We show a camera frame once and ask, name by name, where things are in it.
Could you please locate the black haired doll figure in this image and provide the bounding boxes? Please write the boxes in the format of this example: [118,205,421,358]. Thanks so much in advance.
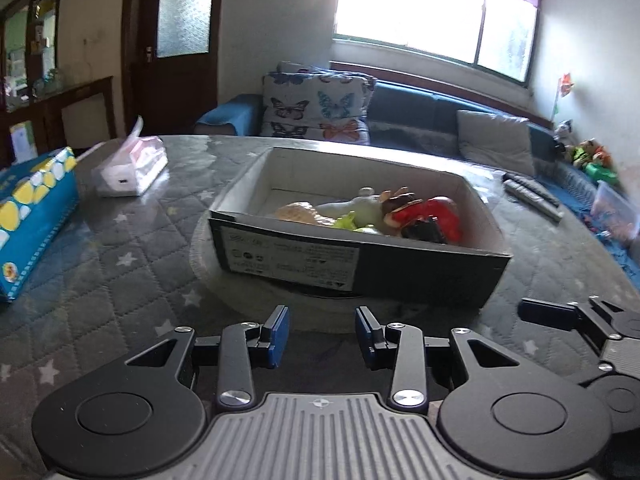
[383,188,448,244]

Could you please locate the red round toy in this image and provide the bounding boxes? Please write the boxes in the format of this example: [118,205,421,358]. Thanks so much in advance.
[384,196,462,244]

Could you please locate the tan peanut plush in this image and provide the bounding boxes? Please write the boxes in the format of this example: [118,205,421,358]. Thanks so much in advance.
[274,202,335,228]

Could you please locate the yellow green lemon toy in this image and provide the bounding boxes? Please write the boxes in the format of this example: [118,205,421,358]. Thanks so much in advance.
[332,211,381,235]

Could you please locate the white plush rabbit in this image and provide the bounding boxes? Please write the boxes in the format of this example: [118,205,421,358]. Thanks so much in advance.
[316,188,392,230]

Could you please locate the round beige mat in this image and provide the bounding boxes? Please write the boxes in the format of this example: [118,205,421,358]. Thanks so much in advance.
[189,212,450,334]

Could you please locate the clear plastic storage bin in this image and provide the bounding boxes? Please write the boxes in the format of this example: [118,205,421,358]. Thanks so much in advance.
[590,181,639,245]

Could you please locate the grey remote control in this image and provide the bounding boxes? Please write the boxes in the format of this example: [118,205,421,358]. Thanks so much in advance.
[503,179,563,223]

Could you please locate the black remote control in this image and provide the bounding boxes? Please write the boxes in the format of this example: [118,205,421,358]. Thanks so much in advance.
[502,172,561,208]

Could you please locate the green orange plush toys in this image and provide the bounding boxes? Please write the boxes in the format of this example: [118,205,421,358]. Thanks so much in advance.
[566,139,618,186]

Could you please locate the black white cardboard box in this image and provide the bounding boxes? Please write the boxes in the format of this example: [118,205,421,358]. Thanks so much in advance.
[209,144,512,308]

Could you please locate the black white plush toy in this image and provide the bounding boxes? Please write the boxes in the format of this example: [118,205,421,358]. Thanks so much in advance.
[553,119,576,154]

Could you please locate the grey pillow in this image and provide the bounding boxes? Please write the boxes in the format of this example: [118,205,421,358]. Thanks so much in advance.
[457,110,535,177]

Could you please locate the small pinwheel flag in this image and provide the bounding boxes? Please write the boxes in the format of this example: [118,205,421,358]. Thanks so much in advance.
[550,73,575,122]

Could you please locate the white tissue pack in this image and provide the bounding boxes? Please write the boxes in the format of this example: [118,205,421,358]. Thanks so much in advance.
[92,116,168,197]

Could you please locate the blue sofa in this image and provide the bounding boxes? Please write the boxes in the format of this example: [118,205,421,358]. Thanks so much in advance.
[194,81,639,282]

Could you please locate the blue yellow tissue box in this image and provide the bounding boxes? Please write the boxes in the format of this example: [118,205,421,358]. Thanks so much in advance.
[0,146,79,302]

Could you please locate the butterfly print pillow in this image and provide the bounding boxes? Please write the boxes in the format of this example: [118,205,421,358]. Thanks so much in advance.
[260,70,376,145]

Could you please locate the dark wooden console table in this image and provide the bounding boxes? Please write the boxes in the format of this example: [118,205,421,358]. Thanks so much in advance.
[1,76,117,167]

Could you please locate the window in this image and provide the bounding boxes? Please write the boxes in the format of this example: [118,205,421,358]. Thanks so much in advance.
[334,0,540,84]

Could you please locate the dark wooden door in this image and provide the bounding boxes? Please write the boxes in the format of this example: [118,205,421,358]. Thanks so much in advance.
[120,0,222,136]

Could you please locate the dark wooden cabinet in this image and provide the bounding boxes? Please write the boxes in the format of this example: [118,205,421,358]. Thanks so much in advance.
[1,0,60,113]

